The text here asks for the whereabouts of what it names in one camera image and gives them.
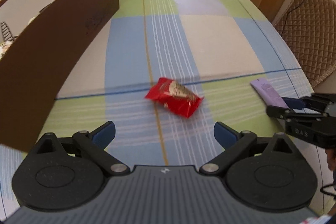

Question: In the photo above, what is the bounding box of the red snack packet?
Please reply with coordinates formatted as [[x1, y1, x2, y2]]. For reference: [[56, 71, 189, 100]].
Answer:
[[145, 77, 204, 118]]

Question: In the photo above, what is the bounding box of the large brown storage box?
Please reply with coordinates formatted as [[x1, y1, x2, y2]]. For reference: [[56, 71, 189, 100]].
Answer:
[[1, 0, 119, 152]]

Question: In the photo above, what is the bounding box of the purple tube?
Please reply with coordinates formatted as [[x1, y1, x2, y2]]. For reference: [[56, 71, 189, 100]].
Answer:
[[250, 78, 288, 108]]

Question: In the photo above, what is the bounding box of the checkered tablecloth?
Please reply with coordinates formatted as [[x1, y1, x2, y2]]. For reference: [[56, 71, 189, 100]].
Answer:
[[0, 0, 329, 214]]

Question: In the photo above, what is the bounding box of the brown quilted chair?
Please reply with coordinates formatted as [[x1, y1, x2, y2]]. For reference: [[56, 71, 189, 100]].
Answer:
[[275, 0, 335, 87]]

